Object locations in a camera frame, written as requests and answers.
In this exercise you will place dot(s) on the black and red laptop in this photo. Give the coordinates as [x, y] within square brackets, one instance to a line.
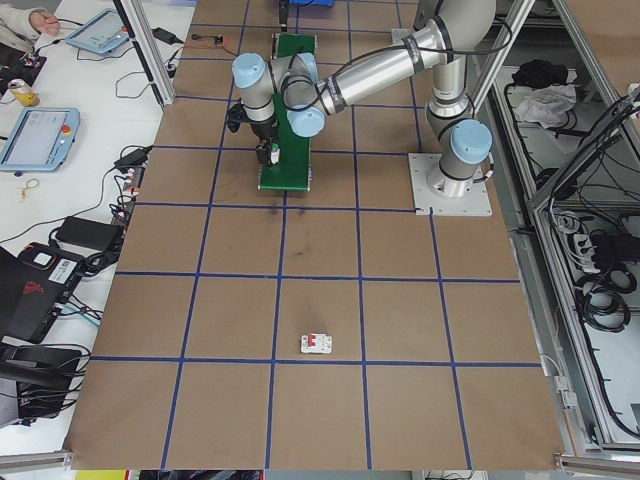
[35, 295]

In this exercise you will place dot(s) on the black power brick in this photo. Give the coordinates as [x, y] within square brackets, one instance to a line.
[87, 231]

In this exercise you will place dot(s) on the V-shaped metal bar frame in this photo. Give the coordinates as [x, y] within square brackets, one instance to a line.
[542, 320]

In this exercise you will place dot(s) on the green push button switch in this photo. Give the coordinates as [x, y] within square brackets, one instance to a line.
[275, 156]

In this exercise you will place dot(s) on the white cloth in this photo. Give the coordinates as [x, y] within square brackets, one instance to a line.
[545, 107]

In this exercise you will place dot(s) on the forearm in beige sleeve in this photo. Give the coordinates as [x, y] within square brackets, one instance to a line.
[12, 30]

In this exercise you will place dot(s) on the white square base plate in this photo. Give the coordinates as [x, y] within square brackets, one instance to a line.
[470, 207]
[402, 37]

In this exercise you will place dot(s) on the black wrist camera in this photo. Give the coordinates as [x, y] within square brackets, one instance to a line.
[235, 117]

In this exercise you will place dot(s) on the black cloth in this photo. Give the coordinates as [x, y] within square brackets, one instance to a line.
[540, 72]

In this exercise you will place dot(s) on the black electronics box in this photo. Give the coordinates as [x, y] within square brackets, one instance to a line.
[22, 72]

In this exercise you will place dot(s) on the aluminium camera post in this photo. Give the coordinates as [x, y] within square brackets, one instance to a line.
[150, 55]

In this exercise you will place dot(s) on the aluminium profile bar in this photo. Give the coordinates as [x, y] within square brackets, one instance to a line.
[600, 462]
[35, 461]

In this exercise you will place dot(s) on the small motor controller board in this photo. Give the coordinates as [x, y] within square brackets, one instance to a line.
[218, 40]

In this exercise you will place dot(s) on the green belt conveyor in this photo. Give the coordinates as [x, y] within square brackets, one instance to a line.
[295, 160]

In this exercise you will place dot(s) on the light blue teach pendant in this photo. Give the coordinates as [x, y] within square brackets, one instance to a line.
[37, 140]
[97, 31]

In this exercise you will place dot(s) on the black power strip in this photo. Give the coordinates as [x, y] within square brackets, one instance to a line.
[127, 192]

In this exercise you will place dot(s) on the white power strip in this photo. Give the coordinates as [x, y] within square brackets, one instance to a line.
[580, 245]

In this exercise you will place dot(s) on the black device stand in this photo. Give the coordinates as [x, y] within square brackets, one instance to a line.
[35, 370]

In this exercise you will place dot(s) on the person's bare hand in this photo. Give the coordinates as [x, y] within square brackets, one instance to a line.
[44, 22]

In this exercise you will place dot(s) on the gold drink can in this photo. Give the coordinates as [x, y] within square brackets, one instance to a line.
[25, 94]

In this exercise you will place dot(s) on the white circuit breaker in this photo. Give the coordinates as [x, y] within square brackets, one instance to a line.
[316, 344]

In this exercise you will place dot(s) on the blue plastic bin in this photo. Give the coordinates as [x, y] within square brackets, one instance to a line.
[310, 2]

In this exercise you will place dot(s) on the black power adapter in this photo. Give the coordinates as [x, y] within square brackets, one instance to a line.
[167, 35]
[132, 156]

